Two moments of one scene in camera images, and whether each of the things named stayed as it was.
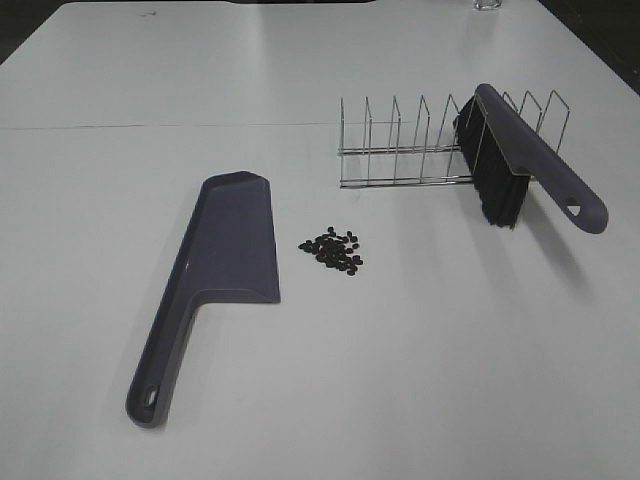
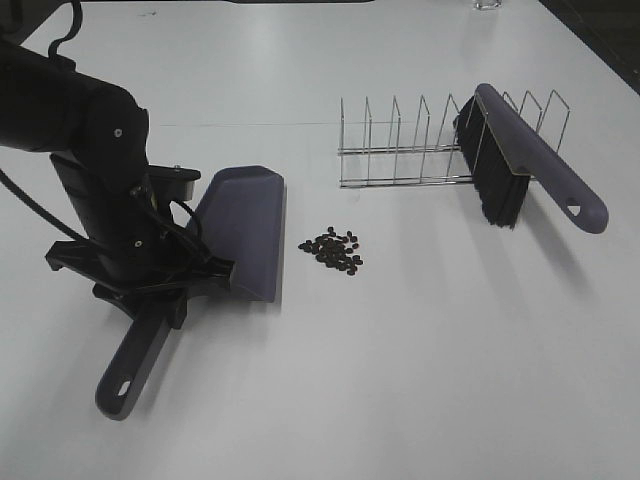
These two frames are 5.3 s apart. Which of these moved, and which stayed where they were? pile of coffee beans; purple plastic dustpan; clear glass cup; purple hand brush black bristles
Moved: purple plastic dustpan
Stayed: pile of coffee beans; clear glass cup; purple hand brush black bristles
